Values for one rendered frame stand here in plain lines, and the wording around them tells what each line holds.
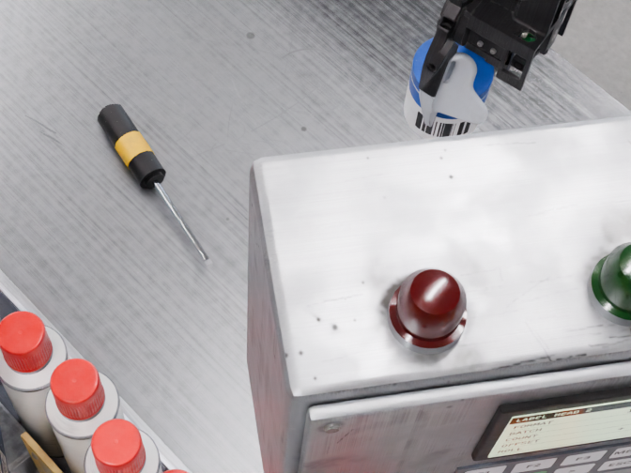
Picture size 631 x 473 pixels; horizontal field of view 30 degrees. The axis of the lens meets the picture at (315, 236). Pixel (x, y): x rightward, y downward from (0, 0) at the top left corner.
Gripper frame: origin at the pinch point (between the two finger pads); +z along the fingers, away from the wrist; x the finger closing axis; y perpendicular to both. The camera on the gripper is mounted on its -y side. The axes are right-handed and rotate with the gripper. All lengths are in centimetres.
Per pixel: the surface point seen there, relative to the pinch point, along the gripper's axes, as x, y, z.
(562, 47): 90, -12, 100
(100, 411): -42.1, -3.3, -4.9
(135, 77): -7.6, -30.4, 16.8
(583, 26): 97, -11, 100
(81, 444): -44.2, -3.5, -2.7
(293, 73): 2.6, -17.8, 16.8
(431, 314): -43, 17, -50
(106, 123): -14.8, -28.0, 14.4
